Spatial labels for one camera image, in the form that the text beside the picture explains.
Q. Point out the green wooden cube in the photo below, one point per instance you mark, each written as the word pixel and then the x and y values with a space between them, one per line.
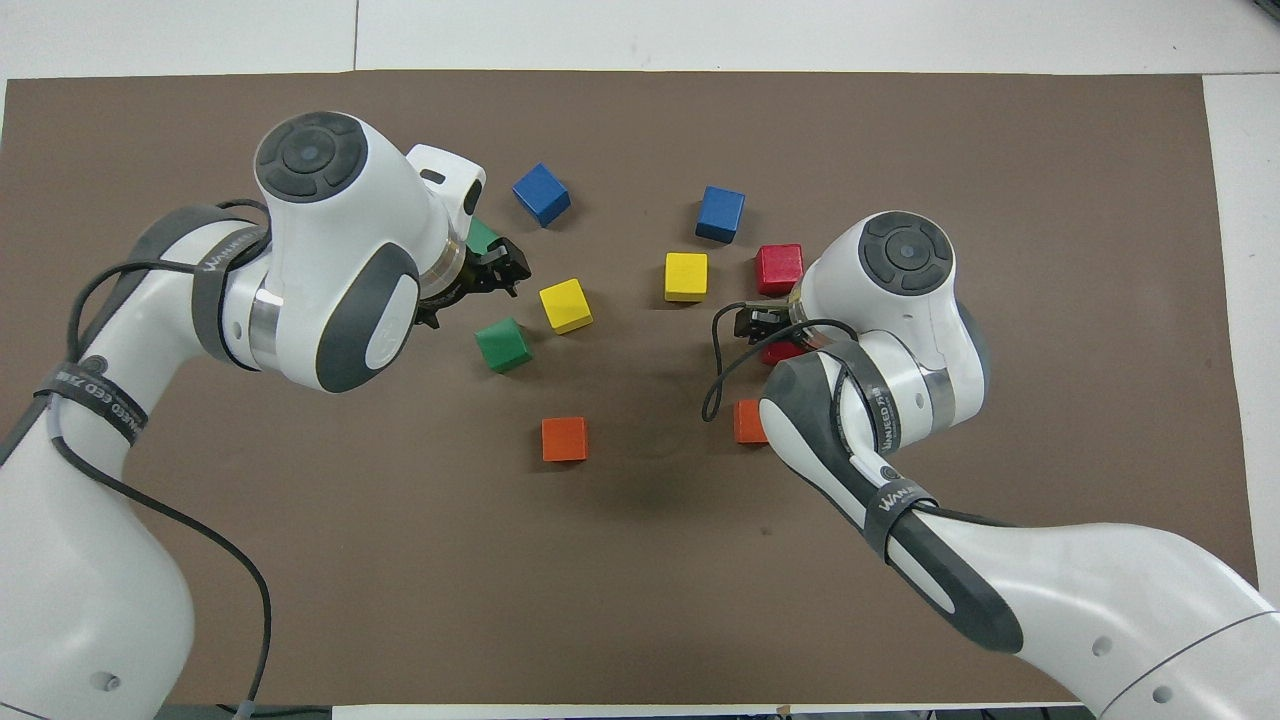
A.
pixel 482 238
pixel 503 345

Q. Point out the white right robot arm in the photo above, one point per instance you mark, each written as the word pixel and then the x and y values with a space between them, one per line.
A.
pixel 1050 580

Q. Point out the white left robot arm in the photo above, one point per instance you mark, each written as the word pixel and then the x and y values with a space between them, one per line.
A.
pixel 100 600

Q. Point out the yellow wooden cube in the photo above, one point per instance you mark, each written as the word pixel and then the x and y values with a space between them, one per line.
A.
pixel 686 275
pixel 565 305

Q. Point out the brown table mat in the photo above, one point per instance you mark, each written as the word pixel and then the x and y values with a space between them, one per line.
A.
pixel 640 580

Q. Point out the blue wooden cube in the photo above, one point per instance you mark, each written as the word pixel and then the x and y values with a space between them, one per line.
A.
pixel 541 195
pixel 720 212

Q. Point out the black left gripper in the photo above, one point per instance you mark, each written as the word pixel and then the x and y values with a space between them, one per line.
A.
pixel 472 275

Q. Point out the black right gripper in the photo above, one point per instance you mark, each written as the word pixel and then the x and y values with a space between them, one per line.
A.
pixel 780 327

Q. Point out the red wooden cube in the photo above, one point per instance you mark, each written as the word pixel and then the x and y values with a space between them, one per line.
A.
pixel 779 268
pixel 780 353

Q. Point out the orange wooden cube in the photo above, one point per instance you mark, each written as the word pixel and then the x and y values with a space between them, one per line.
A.
pixel 748 420
pixel 565 438

